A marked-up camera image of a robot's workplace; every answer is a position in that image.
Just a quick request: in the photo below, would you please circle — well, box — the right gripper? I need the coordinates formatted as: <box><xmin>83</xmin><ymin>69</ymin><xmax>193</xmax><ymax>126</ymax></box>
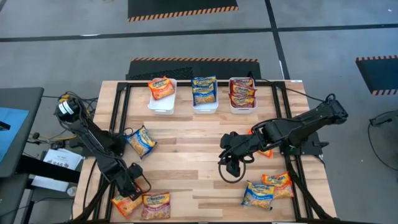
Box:
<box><xmin>219</xmin><ymin>131</ymin><xmax>251</xmax><ymax>179</ymax></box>

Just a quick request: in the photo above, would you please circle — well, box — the black floor stand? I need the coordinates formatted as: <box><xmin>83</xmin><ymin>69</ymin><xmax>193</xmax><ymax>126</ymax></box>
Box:
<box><xmin>369</xmin><ymin>109</ymin><xmax>398</xmax><ymax>128</ymax></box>

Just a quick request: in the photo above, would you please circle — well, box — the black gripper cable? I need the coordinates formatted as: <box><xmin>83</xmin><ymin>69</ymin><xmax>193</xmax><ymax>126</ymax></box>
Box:
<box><xmin>133</xmin><ymin>166</ymin><xmax>152</xmax><ymax>195</ymax></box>
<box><xmin>217</xmin><ymin>149</ymin><xmax>257</xmax><ymax>184</ymax></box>

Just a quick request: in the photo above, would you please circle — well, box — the black beam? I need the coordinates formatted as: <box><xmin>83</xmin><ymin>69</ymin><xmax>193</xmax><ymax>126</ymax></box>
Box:
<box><xmin>15</xmin><ymin>154</ymin><xmax>81</xmax><ymax>184</ymax></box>

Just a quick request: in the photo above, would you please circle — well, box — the yellow cable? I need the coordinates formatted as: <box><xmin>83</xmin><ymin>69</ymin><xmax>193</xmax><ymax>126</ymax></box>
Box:
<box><xmin>37</xmin><ymin>133</ymin><xmax>78</xmax><ymax>142</ymax></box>

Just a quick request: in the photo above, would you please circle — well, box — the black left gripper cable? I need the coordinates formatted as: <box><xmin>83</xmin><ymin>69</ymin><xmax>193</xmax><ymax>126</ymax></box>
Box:
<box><xmin>133</xmin><ymin>166</ymin><xmax>152</xmax><ymax>195</ymax></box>

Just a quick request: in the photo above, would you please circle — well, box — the black floor cable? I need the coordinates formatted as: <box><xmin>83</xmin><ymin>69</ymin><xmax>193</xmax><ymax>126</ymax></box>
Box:
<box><xmin>367</xmin><ymin>123</ymin><xmax>398</xmax><ymax>172</ymax></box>

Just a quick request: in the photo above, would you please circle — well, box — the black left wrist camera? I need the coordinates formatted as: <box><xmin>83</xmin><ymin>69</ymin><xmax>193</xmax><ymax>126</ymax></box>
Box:
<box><xmin>127</xmin><ymin>162</ymin><xmax>144</xmax><ymax>177</ymax></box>

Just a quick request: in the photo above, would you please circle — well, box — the blue sheet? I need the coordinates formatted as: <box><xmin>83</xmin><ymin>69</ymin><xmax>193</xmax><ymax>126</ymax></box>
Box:
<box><xmin>0</xmin><ymin>107</ymin><xmax>30</xmax><ymax>163</ymax></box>

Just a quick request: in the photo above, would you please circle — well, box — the black orange-striped floor mat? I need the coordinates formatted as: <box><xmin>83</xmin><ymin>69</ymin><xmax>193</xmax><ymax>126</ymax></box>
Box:
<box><xmin>355</xmin><ymin>55</ymin><xmax>398</xmax><ymax>96</ymax></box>
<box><xmin>125</xmin><ymin>57</ymin><xmax>262</xmax><ymax>81</ymax></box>
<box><xmin>127</xmin><ymin>0</ymin><xmax>239</xmax><ymax>22</ymax></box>

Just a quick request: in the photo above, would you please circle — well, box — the blue Maruchan noodle pack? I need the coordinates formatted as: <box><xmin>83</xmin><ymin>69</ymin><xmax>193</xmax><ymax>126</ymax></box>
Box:
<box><xmin>192</xmin><ymin>83</ymin><xmax>217</xmax><ymax>106</ymax></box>
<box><xmin>126</xmin><ymin>124</ymin><xmax>158</xmax><ymax>160</ymax></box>
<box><xmin>241</xmin><ymin>180</ymin><xmax>276</xmax><ymax>212</ymax></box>
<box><xmin>191</xmin><ymin>75</ymin><xmax>218</xmax><ymax>88</ymax></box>

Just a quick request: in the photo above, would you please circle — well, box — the red Maruchan noodle pack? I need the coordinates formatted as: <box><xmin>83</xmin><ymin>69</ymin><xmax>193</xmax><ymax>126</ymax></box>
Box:
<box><xmin>229</xmin><ymin>94</ymin><xmax>257</xmax><ymax>109</ymax></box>
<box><xmin>140</xmin><ymin>192</ymin><xmax>172</xmax><ymax>221</ymax></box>
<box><xmin>231</xmin><ymin>77</ymin><xmax>255</xmax><ymax>88</ymax></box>
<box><xmin>229</xmin><ymin>83</ymin><xmax>258</xmax><ymax>97</ymax></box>

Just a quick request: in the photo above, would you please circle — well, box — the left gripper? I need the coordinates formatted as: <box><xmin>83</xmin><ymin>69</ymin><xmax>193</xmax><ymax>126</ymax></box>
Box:
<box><xmin>113</xmin><ymin>166</ymin><xmax>144</xmax><ymax>202</ymax></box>

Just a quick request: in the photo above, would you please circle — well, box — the dark grey side table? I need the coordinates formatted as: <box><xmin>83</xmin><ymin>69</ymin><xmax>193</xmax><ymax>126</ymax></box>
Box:
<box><xmin>0</xmin><ymin>86</ymin><xmax>45</xmax><ymax>178</ymax></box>

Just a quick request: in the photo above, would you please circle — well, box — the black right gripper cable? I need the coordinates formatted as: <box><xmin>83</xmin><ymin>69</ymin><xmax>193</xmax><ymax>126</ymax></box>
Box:
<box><xmin>217</xmin><ymin>149</ymin><xmax>257</xmax><ymax>184</ymax></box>

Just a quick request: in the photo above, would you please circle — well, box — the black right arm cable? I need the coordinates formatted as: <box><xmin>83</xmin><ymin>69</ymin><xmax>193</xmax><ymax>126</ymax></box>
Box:
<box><xmin>247</xmin><ymin>71</ymin><xmax>329</xmax><ymax>103</ymax></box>

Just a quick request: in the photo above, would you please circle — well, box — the white printed paper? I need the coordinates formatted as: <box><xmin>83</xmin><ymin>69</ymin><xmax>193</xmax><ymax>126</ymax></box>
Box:
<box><xmin>30</xmin><ymin>148</ymin><xmax>84</xmax><ymax>193</ymax></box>

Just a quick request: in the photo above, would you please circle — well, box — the orange Maruchan noodle pack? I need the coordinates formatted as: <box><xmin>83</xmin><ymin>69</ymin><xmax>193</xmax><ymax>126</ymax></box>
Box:
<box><xmin>147</xmin><ymin>76</ymin><xmax>176</xmax><ymax>101</ymax></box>
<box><xmin>111</xmin><ymin>191</ymin><xmax>144</xmax><ymax>220</ymax></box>
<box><xmin>247</xmin><ymin>129</ymin><xmax>274</xmax><ymax>159</ymax></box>
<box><xmin>261</xmin><ymin>171</ymin><xmax>295</xmax><ymax>200</ymax></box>

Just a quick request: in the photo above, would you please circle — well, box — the white plastic bin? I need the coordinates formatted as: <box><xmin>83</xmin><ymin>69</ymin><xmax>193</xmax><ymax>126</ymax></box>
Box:
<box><xmin>191</xmin><ymin>77</ymin><xmax>220</xmax><ymax>114</ymax></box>
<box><xmin>228</xmin><ymin>77</ymin><xmax>258</xmax><ymax>114</ymax></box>
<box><xmin>147</xmin><ymin>77</ymin><xmax>177</xmax><ymax>115</ymax></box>

